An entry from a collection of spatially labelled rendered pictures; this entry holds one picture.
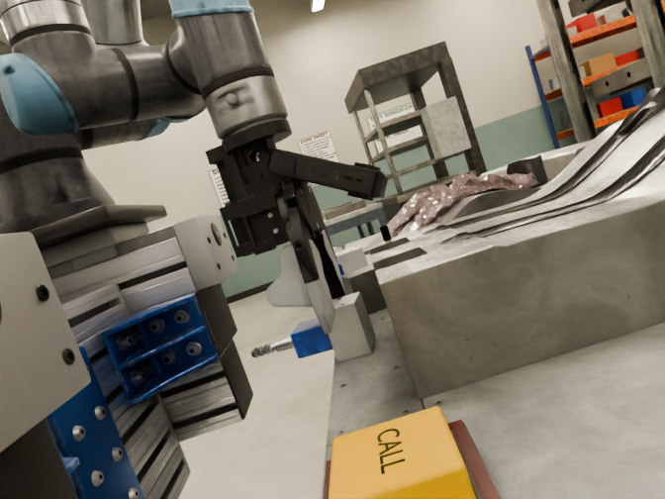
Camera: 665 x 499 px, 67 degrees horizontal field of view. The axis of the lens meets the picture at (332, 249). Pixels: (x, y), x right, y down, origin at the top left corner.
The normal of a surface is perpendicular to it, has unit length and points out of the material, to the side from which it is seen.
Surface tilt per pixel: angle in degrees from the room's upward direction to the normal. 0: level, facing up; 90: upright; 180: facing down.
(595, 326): 90
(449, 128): 90
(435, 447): 0
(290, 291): 75
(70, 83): 100
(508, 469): 0
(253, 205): 90
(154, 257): 90
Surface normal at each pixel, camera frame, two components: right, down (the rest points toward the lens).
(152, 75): 0.63, 0.00
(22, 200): -0.11, -0.19
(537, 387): -0.33, -0.94
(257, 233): -0.17, 0.15
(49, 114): 0.59, 0.66
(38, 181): 0.27, -0.33
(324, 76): 0.08, 0.07
